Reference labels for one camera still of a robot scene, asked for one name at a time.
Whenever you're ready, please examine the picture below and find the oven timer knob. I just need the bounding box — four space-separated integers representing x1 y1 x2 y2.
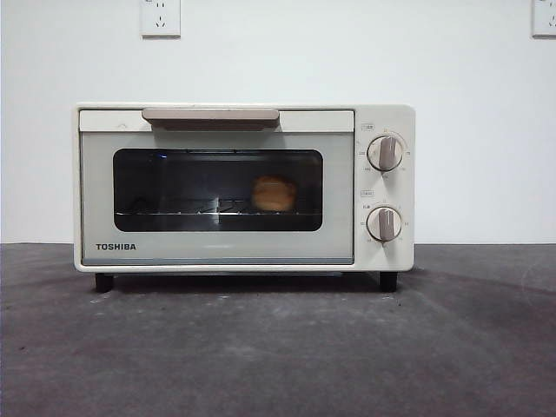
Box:
367 206 403 242

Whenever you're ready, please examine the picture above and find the oven temperature knob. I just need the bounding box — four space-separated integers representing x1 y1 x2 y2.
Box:
367 135 403 172

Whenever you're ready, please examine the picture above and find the oven door with beige handle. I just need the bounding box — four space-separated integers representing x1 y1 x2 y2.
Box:
78 106 355 266

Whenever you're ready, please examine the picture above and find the white wall socket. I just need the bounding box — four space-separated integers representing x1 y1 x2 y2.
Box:
139 0 182 38
532 0 556 38

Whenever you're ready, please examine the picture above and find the white Toshiba toaster oven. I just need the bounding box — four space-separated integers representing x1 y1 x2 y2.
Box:
71 102 417 293

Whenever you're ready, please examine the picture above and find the metal wire oven rack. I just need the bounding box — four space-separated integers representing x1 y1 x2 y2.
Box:
115 210 322 217

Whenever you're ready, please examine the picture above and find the golden bread roll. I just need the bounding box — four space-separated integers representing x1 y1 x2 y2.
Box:
251 175 299 213

